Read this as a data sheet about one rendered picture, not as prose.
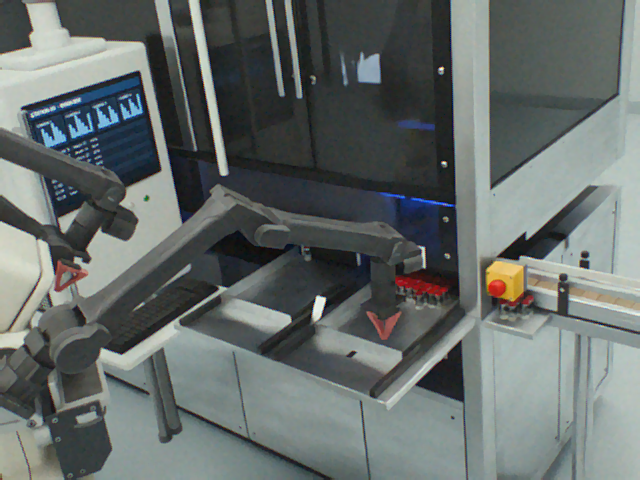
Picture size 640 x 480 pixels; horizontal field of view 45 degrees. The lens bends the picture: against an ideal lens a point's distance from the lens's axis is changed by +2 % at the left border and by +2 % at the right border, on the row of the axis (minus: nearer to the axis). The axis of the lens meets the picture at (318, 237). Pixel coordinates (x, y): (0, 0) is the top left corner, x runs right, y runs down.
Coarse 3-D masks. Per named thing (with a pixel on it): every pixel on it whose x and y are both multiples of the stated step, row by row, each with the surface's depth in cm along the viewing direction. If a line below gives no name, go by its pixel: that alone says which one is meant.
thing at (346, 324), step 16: (368, 288) 206; (352, 304) 201; (400, 304) 200; (448, 304) 198; (320, 320) 191; (336, 320) 196; (352, 320) 196; (368, 320) 195; (400, 320) 193; (416, 320) 192; (432, 320) 191; (320, 336) 190; (336, 336) 187; (352, 336) 183; (368, 336) 188; (400, 336) 186; (416, 336) 186; (368, 352) 182; (384, 352) 178; (400, 352) 175
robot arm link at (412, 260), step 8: (392, 248) 165; (400, 248) 166; (408, 248) 173; (416, 248) 174; (392, 256) 166; (400, 256) 168; (408, 256) 173; (416, 256) 174; (392, 264) 167; (408, 264) 173; (416, 264) 174; (400, 272) 174; (408, 272) 174
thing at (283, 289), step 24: (288, 264) 229; (312, 264) 228; (336, 264) 226; (360, 264) 217; (240, 288) 216; (264, 288) 217; (288, 288) 215; (312, 288) 214; (336, 288) 209; (264, 312) 201; (288, 312) 203
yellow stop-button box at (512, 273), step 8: (496, 264) 183; (504, 264) 183; (512, 264) 183; (520, 264) 182; (488, 272) 182; (496, 272) 180; (504, 272) 179; (512, 272) 179; (520, 272) 180; (488, 280) 183; (504, 280) 180; (512, 280) 178; (520, 280) 181; (512, 288) 179; (520, 288) 182; (504, 296) 182; (512, 296) 180
